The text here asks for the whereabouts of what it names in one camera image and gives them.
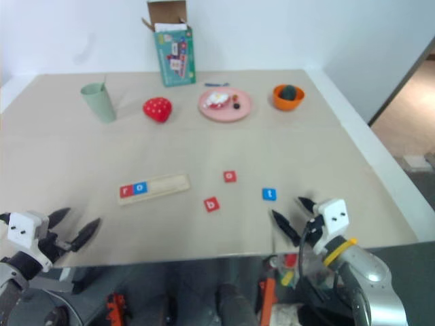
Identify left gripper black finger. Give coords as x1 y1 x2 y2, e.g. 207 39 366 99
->
69 217 102 253
48 207 71 232

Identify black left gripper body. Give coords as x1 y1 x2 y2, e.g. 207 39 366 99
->
35 217 73 264

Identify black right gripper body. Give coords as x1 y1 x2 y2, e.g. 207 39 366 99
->
300 204 326 246

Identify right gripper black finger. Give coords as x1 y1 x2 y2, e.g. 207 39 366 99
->
296 196 319 217
271 209 302 247

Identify red letter tile b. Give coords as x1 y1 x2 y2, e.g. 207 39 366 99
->
203 197 221 214

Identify wooden letter tray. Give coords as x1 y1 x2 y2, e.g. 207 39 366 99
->
117 173 192 207

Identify orange and black tool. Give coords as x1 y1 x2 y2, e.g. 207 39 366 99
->
105 292 132 326

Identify orange bowl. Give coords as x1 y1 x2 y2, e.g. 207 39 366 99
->
273 84 306 111

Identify beige table cloth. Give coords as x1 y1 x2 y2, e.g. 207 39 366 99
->
0 69 419 270

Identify dark green toy avocado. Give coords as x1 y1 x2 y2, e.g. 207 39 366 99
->
279 84 300 102

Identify white box on floor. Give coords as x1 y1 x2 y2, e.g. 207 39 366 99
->
402 153 430 171

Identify pale green cup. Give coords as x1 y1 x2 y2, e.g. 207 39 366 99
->
80 82 118 124

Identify pink plate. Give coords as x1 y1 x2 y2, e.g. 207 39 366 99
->
198 86 255 123

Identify white and yellow toy cake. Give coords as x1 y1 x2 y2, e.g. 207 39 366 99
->
205 90 230 111

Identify red strawberry toy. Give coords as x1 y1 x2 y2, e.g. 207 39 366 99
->
142 96 173 124

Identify teal cardboard toy box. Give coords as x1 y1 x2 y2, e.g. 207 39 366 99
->
141 0 197 88

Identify white papers in box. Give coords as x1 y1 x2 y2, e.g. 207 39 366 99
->
154 20 188 34

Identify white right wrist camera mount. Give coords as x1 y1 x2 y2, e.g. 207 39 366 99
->
312 198 349 255

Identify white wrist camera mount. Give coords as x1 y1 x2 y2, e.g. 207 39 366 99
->
7 211 55 273
312 198 349 255

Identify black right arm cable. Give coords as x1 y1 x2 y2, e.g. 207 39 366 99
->
296 219 341 306

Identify yellow cable tie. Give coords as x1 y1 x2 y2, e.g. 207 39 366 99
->
322 237 358 268

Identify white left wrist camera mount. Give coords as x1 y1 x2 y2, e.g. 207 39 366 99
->
7 211 55 273

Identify orange tool handle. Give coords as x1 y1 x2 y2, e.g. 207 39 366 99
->
259 276 278 326

